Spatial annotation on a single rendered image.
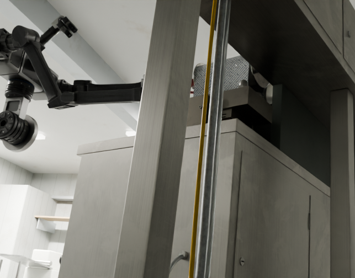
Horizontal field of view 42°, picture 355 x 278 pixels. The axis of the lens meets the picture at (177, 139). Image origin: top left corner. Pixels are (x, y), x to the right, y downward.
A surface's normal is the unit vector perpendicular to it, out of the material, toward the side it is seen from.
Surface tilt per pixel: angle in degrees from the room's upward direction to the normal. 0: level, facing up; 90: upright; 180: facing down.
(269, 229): 90
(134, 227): 90
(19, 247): 90
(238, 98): 90
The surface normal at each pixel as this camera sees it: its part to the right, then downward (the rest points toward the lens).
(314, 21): 0.80, -0.12
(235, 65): -0.59, -0.34
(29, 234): 0.93, -0.02
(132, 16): -0.11, 0.93
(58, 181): -0.35, -0.36
